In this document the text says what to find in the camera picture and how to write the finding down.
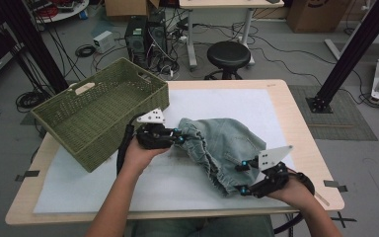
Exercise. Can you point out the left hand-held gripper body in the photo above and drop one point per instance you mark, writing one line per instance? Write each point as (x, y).
(153, 138)

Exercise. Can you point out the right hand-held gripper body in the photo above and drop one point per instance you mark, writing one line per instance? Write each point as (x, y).
(271, 182)

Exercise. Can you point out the light blue denim pants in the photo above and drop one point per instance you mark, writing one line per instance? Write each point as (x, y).
(223, 144)

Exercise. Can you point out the green woven basket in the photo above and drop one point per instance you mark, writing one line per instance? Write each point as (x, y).
(92, 112)

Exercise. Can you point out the person's right hand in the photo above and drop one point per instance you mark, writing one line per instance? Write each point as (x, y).
(294, 194)

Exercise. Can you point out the person's left hand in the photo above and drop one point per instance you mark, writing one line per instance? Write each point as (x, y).
(138, 159)

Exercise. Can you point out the person's legs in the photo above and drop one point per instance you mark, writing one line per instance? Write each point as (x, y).
(237, 227)

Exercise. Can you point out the black tape strip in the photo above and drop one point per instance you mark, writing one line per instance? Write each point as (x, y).
(29, 173)
(334, 184)

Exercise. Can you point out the black tape cross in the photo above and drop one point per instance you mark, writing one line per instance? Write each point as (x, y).
(342, 219)

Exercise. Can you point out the black round stool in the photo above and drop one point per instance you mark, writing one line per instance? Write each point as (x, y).
(228, 54)

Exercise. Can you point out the black computer tower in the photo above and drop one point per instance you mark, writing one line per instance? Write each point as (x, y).
(158, 36)
(135, 39)

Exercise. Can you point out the dark floor mat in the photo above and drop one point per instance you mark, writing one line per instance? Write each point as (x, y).
(348, 121)

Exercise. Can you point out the small white box device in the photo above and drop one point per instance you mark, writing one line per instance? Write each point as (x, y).
(103, 41)

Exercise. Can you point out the cardboard box with open flap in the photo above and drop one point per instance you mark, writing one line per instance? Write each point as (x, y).
(125, 8)

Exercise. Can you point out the white desk with legs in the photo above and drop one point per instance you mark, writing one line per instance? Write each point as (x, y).
(227, 3)

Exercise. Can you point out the round white table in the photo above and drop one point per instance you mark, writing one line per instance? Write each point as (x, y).
(69, 15)

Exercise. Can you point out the large cardboard box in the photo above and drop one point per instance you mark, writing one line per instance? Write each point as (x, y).
(319, 16)

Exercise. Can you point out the black metal post with base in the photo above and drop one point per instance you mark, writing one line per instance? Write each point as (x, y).
(352, 49)

